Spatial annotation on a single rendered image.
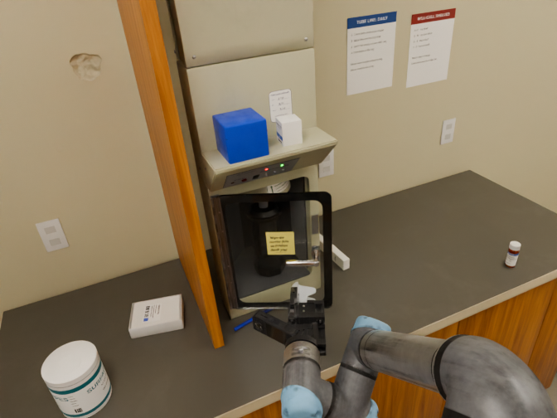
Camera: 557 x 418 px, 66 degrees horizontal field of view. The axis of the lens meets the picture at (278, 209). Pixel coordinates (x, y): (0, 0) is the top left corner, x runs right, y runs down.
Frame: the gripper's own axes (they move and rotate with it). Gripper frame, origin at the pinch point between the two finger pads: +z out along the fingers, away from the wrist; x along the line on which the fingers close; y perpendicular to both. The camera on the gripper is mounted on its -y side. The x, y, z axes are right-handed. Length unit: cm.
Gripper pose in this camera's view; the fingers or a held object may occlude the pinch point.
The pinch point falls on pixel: (293, 286)
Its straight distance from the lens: 108.5
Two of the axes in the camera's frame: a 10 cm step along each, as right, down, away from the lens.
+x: -0.7, -8.5, -5.2
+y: 10.0, -0.3, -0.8
